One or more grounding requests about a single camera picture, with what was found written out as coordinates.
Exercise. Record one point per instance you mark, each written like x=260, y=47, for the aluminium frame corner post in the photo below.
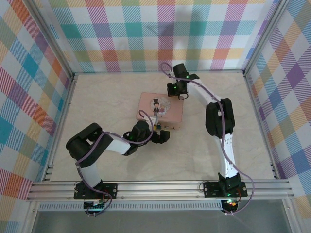
x=264, y=36
x=52, y=38

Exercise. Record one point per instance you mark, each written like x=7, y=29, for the aluminium frame side rail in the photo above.
x=60, y=126
x=261, y=126

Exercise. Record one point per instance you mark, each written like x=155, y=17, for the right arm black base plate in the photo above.
x=210, y=189

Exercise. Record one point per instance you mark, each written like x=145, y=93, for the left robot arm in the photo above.
x=116, y=145

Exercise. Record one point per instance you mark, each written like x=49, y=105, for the wide aluminium mounting rail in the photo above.
x=158, y=190

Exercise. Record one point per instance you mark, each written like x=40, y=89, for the pink tin box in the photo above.
x=170, y=106

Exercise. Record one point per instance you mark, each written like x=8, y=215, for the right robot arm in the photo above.
x=227, y=155

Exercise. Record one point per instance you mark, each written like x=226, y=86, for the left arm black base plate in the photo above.
x=110, y=189

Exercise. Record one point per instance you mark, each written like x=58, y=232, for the small padlock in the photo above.
x=159, y=126

